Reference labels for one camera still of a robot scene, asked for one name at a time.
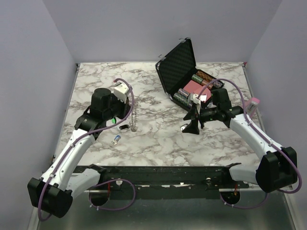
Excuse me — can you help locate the black poker chip case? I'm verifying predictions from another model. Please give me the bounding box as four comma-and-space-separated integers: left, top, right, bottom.
155, 37, 215, 111

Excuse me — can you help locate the pink holder block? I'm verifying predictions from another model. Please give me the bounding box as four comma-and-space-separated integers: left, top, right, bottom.
245, 97, 260, 119

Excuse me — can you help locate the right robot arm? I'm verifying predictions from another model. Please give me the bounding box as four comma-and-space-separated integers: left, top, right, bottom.
182, 89, 298, 193

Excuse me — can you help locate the blue key tag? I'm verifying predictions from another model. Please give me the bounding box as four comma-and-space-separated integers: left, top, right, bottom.
112, 135, 121, 145

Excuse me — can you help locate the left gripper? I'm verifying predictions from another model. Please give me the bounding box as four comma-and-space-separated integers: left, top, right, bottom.
104, 93, 133, 121

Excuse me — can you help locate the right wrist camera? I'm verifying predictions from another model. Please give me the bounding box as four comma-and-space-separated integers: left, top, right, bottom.
188, 93, 201, 110

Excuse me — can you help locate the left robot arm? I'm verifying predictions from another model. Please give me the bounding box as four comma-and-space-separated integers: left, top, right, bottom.
27, 83, 133, 218

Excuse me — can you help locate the metal key organizer ring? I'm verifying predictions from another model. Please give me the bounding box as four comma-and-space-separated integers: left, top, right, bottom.
129, 105, 139, 133

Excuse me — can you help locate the black key fob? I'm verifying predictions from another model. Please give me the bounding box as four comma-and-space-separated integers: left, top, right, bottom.
180, 124, 188, 131

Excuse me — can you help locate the pink card deck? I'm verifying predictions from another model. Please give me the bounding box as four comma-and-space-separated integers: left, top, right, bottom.
183, 80, 211, 102

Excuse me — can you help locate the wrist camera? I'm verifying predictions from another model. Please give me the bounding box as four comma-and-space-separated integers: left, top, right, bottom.
188, 93, 201, 110
113, 82, 130, 103

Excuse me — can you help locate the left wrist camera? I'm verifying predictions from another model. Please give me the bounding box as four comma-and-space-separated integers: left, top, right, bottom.
113, 82, 130, 103

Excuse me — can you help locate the black key tag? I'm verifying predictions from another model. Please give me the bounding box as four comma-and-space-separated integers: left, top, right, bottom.
119, 125, 130, 130

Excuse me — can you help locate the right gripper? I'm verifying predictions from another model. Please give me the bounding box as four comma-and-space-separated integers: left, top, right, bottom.
182, 104, 220, 135

